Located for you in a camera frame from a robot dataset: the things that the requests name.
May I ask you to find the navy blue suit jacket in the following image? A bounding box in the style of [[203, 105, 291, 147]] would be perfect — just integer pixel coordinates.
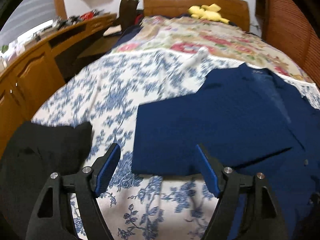
[[131, 64, 319, 239]]

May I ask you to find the folded black garment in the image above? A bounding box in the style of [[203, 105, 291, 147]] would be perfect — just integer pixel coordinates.
[[1, 121, 92, 239]]

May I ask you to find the blue floral white bedsheet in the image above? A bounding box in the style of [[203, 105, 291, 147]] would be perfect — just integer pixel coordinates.
[[33, 49, 319, 239]]

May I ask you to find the long wooden desk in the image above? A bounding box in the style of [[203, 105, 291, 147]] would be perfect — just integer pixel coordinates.
[[1, 14, 116, 151]]

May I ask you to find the red floral beige blanket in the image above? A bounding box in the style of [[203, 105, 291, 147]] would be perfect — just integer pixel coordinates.
[[112, 16, 313, 82]]

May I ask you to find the wooden louvered wardrobe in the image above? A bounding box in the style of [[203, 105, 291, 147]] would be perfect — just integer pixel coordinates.
[[255, 0, 319, 85]]

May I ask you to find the red plastic basket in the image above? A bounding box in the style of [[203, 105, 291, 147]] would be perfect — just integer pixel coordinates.
[[80, 11, 95, 21]]

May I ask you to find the grey zebra window blind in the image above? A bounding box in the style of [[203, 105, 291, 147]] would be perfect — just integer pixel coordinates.
[[1, 0, 57, 45]]

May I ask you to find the yellow plush toy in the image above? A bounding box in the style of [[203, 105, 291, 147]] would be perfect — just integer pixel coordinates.
[[188, 3, 229, 24]]

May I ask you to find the dark wooden chair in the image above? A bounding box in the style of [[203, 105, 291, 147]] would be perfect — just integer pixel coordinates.
[[103, 0, 139, 37]]

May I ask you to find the wooden bed headboard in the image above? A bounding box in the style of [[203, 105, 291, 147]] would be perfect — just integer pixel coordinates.
[[143, 0, 250, 31]]

